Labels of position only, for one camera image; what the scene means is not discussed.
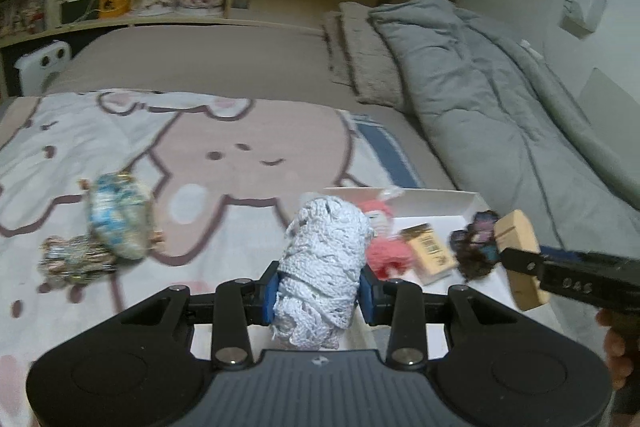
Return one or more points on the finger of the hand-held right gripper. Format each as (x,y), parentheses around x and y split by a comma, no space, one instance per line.
(557,250)
(575,279)

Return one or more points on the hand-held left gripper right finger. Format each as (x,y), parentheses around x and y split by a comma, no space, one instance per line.
(369,302)

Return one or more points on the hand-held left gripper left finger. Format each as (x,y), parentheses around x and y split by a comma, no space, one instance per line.
(270,297)

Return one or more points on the wooden block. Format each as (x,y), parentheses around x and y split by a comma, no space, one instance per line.
(520,232)

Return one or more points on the pink crochet doll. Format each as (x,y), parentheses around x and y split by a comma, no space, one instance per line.
(387,252)

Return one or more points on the white lace cloth bundle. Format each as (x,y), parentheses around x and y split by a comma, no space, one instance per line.
(320,257)

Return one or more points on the yellow packaged box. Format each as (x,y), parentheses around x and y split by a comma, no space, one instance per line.
(430,254)

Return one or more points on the dark crochet piece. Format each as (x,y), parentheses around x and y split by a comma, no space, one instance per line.
(475,247)

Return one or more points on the white cardboard box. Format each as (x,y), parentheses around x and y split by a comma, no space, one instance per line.
(440,207)

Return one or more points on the person's right hand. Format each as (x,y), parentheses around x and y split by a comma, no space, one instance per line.
(614,347)

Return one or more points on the printed blanket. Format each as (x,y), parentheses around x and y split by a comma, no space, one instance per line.
(215,167)

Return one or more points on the grey comforter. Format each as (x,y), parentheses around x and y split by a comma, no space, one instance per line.
(490,107)

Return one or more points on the taupe pillow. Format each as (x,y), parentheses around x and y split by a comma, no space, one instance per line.
(337,52)
(380,57)

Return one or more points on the bed with taupe sheet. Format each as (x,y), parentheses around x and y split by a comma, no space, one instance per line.
(200,57)

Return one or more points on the white heater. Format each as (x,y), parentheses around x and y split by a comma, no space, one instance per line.
(42,67)

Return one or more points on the yellow cup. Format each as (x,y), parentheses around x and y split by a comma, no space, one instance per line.
(115,4)

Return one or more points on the group of small plush toys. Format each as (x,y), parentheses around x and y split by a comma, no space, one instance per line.
(22,17)

